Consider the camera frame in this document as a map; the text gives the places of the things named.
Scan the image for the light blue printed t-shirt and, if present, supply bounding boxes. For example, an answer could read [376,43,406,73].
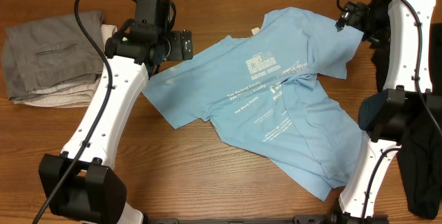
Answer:
[143,8,363,199]

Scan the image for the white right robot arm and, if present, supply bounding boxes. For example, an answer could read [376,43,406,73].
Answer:
[294,0,441,223]

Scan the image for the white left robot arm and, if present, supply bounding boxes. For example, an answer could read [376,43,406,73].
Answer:
[39,0,193,223]

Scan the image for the folded beige garment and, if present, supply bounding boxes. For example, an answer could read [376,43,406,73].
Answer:
[13,24,119,109]

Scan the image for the folded grey trousers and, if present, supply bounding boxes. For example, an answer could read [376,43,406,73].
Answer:
[1,15,103,100]

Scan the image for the black garment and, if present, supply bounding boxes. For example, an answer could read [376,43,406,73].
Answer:
[372,23,441,220]

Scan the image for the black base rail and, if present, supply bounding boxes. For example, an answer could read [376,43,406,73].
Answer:
[82,213,391,224]

